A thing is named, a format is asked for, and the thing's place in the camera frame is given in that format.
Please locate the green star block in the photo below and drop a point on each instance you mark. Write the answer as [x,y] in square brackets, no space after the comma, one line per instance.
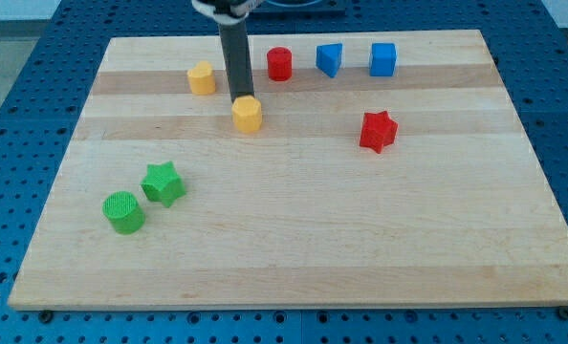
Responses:
[162,183]

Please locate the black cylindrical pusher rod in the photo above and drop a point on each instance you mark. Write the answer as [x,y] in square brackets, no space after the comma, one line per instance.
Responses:
[237,57]

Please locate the red star block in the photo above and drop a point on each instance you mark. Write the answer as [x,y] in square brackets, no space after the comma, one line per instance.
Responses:
[378,130]

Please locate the wooden board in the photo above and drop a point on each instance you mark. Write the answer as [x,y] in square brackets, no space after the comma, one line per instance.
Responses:
[456,213]

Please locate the green cylinder block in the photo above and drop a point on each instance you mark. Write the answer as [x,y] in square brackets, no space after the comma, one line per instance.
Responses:
[123,212]

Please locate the red cylinder block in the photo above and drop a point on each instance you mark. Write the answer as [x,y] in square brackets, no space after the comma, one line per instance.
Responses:
[280,62]

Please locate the yellow heart block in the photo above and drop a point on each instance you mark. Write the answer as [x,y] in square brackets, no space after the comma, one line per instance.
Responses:
[201,79]

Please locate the robot arm end white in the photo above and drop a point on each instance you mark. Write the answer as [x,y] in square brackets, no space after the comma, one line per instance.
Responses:
[226,12]

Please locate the blue cube block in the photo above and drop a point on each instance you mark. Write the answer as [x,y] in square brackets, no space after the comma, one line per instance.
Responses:
[383,59]

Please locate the blue triangular prism block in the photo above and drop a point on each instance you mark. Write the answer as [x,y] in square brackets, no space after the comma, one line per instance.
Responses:
[328,58]

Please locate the yellow hexagon block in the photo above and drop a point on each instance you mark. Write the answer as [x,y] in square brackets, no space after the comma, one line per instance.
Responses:
[247,114]

